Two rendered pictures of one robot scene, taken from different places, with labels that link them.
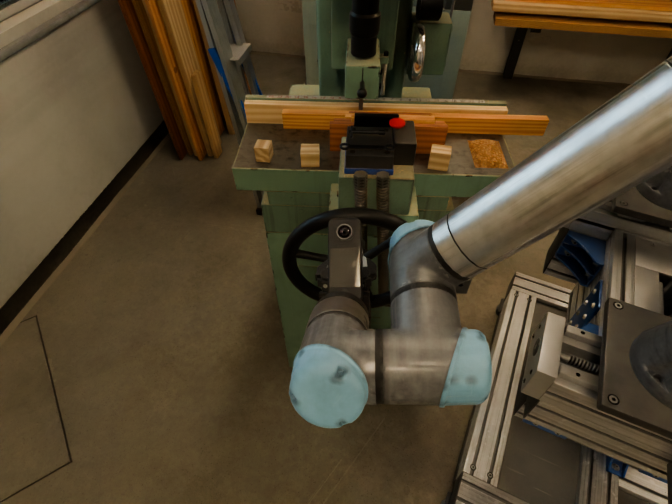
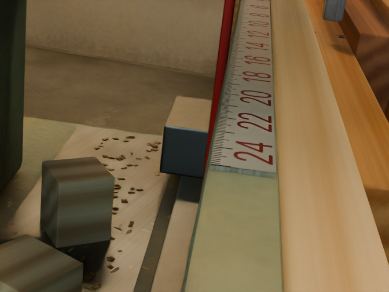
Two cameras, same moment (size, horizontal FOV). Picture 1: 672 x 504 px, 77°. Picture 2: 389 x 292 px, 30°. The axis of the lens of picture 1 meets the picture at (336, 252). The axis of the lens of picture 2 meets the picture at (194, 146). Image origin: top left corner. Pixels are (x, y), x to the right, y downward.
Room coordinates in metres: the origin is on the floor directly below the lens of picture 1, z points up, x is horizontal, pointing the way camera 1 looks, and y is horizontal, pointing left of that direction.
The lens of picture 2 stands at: (0.93, 0.29, 1.01)
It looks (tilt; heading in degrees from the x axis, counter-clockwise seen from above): 21 degrees down; 270
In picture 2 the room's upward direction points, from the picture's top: 7 degrees clockwise
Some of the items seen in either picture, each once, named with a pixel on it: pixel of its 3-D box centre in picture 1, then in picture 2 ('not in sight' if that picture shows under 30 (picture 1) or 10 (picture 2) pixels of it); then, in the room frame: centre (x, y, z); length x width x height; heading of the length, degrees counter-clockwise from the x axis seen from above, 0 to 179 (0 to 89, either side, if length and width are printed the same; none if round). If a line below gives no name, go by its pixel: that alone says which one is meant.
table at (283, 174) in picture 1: (372, 167); not in sight; (0.77, -0.08, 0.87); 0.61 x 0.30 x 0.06; 87
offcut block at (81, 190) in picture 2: not in sight; (76, 200); (1.00, -0.09, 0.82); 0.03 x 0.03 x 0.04; 30
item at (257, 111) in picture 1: (373, 114); (281, 50); (0.89, -0.09, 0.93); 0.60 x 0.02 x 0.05; 87
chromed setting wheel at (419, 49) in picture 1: (416, 53); not in sight; (1.00, -0.19, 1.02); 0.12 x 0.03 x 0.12; 177
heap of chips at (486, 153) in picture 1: (488, 150); not in sight; (0.78, -0.33, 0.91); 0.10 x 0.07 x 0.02; 177
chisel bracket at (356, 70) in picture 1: (363, 71); not in sight; (0.90, -0.06, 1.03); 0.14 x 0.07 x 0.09; 177
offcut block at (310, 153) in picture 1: (310, 155); not in sight; (0.75, 0.05, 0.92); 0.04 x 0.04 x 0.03; 1
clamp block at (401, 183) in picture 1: (374, 175); not in sight; (0.68, -0.08, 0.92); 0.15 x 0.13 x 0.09; 87
